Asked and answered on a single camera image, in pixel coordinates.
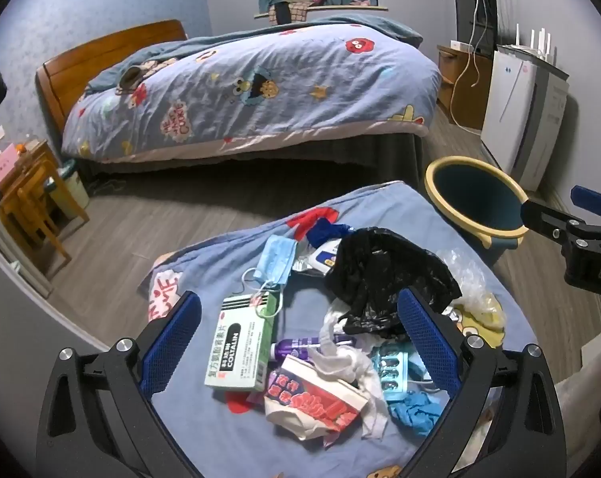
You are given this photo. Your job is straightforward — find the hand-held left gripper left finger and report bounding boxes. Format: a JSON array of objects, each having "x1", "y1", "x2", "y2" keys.
[{"x1": 36, "y1": 290, "x2": 204, "y2": 478}]

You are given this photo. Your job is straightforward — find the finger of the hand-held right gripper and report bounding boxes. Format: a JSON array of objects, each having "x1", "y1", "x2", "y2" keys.
[
  {"x1": 570, "y1": 186, "x2": 601, "y2": 222},
  {"x1": 521, "y1": 199, "x2": 585, "y2": 247}
]

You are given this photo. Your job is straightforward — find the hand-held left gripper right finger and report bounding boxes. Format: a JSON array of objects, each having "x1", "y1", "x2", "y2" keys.
[{"x1": 396, "y1": 286, "x2": 566, "y2": 478}]

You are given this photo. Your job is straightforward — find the teal blister pack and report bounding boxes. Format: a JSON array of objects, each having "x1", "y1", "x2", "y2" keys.
[{"x1": 369, "y1": 343, "x2": 413, "y2": 402}]

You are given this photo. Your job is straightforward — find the green and white medicine box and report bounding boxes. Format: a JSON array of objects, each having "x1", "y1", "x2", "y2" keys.
[{"x1": 204, "y1": 295, "x2": 281, "y2": 392}]

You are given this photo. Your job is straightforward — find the blue glove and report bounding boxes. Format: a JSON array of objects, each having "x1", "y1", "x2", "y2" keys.
[{"x1": 387, "y1": 391, "x2": 451, "y2": 436}]

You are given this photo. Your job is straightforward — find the clear plastic bag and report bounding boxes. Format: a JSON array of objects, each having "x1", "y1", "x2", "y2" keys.
[{"x1": 437, "y1": 249, "x2": 508, "y2": 332}]

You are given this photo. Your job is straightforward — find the blue bin with yellow rim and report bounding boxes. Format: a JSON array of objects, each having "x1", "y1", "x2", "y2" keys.
[{"x1": 425, "y1": 156, "x2": 530, "y2": 266}]

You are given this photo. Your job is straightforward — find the white tissue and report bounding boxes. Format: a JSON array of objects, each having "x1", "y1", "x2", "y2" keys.
[{"x1": 310, "y1": 304, "x2": 391, "y2": 441}]

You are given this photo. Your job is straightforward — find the black plastic bag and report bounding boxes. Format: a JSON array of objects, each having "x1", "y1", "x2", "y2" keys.
[{"x1": 324, "y1": 227, "x2": 463, "y2": 339}]

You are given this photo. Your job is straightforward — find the purple tube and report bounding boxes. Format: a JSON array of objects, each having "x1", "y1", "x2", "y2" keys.
[{"x1": 271, "y1": 335, "x2": 358, "y2": 362}]

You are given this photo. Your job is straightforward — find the red and white snack packet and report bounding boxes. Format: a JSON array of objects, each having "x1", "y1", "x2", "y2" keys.
[{"x1": 265, "y1": 356, "x2": 371, "y2": 441}]

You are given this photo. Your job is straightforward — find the blue face mask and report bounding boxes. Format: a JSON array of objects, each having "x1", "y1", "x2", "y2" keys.
[{"x1": 241, "y1": 236, "x2": 299, "y2": 304}]

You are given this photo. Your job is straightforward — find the white and blue wipes pack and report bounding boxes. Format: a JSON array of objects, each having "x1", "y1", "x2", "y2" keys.
[{"x1": 308, "y1": 240, "x2": 344, "y2": 276}]

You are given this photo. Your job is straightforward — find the silver wrapper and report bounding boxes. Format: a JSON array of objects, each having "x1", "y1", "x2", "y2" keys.
[{"x1": 291, "y1": 254, "x2": 326, "y2": 274}]

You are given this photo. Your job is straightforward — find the dark blue cloth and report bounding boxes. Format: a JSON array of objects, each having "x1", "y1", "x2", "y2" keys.
[{"x1": 308, "y1": 217, "x2": 355, "y2": 247}]

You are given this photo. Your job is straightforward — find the white air purifier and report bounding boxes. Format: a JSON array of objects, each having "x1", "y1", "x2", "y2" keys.
[{"x1": 481, "y1": 45, "x2": 570, "y2": 192}]

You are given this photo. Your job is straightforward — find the small printed blue blanket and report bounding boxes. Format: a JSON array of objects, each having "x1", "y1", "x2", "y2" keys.
[{"x1": 140, "y1": 182, "x2": 538, "y2": 478}]

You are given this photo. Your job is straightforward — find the white fluffy cloth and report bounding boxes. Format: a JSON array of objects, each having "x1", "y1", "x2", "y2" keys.
[{"x1": 554, "y1": 343, "x2": 601, "y2": 429}]

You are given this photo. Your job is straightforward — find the wooden cabinet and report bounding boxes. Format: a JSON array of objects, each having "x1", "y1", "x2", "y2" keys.
[{"x1": 436, "y1": 44, "x2": 493, "y2": 133}]

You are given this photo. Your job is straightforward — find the white router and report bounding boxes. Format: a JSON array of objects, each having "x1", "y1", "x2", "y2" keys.
[{"x1": 500, "y1": 24, "x2": 555, "y2": 63}]

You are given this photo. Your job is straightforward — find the white bin with green lid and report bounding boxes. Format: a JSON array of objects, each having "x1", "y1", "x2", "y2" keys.
[{"x1": 56, "y1": 162, "x2": 89, "y2": 210}]

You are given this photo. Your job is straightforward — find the wooden stool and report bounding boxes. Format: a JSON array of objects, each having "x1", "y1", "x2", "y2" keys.
[{"x1": 0, "y1": 142, "x2": 89, "y2": 264}]

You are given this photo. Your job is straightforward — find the black television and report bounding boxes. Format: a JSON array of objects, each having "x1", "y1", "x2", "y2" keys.
[{"x1": 455, "y1": 0, "x2": 498, "y2": 55}]

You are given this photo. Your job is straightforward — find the brown round object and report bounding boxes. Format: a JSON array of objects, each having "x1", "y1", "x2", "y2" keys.
[{"x1": 118, "y1": 67, "x2": 144, "y2": 93}]

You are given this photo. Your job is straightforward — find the wooden bed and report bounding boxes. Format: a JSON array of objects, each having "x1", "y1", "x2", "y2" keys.
[{"x1": 35, "y1": 20, "x2": 433, "y2": 185}]

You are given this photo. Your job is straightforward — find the plaid cloth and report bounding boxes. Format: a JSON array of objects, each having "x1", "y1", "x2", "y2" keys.
[{"x1": 268, "y1": 2, "x2": 311, "y2": 25}]

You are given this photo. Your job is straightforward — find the white cable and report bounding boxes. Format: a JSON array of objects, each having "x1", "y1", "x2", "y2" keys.
[{"x1": 449, "y1": 0, "x2": 487, "y2": 130}]

